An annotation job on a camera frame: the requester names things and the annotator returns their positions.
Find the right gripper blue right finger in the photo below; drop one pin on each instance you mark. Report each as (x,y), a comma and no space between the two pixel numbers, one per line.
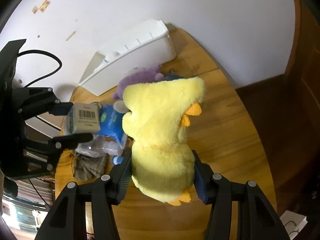
(203,180)

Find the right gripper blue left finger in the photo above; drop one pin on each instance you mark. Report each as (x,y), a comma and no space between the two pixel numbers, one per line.
(120,178)

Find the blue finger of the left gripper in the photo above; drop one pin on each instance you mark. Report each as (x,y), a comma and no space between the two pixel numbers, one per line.
(61,109)
(69,142)

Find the blue cream tube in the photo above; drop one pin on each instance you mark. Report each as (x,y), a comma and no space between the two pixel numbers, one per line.
(116,160)

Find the white green medicine box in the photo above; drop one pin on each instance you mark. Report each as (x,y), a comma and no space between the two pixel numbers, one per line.
(82,118)

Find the plaid fabric bow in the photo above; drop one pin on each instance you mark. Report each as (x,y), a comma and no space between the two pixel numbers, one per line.
(85,168)

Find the clear plastic bottle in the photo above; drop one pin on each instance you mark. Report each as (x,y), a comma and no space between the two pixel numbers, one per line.
(98,147)

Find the yellow duck plush toy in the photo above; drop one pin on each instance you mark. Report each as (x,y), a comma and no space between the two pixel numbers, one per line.
(158,121)

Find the blue Hiipapa wipes pack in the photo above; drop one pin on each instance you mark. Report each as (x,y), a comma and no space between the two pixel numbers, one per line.
(111,124)

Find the purple plush toy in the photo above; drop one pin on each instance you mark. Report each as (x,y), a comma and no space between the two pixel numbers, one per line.
(138,75)

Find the dark blue tissue pack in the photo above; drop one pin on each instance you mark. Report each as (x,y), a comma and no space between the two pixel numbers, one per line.
(171,77)

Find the white blue plush toy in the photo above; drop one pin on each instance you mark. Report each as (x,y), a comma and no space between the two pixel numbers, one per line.
(109,57)

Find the white curved chair back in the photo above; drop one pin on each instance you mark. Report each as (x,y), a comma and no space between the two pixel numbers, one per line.
(46,124)

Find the white plastic storage bin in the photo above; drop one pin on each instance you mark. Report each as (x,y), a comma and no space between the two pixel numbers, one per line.
(147,44)

